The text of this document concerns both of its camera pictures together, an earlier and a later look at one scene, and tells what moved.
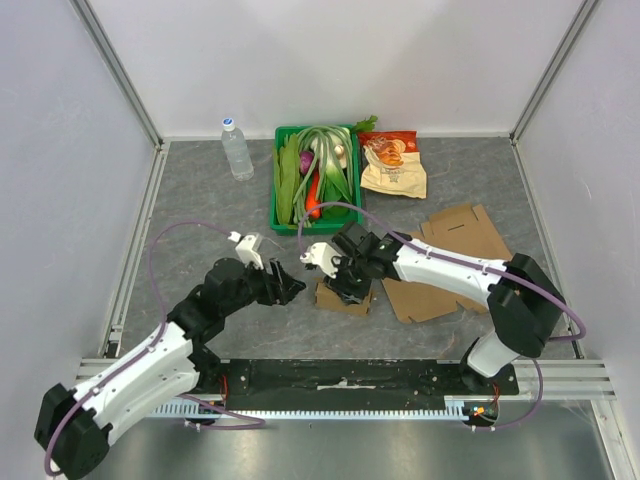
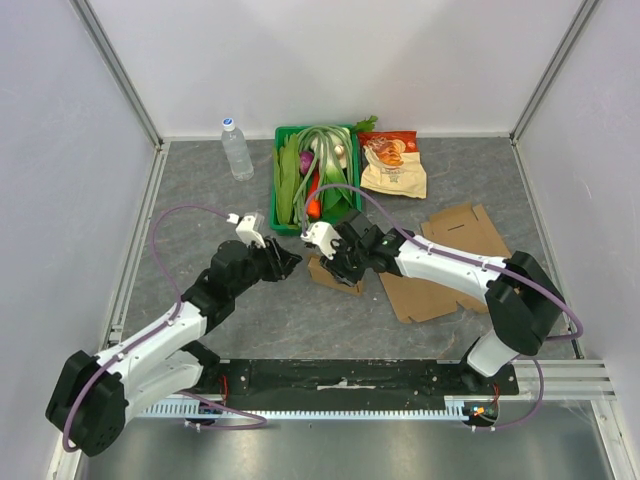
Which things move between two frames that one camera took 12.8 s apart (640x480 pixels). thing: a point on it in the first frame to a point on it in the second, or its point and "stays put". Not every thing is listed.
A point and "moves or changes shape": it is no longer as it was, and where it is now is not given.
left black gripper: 279,287 to 280,261
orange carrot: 312,198 stays put
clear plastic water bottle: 237,149 stays put
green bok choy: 336,190 stays put
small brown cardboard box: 329,299 moves or changes shape
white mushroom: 339,151 stays put
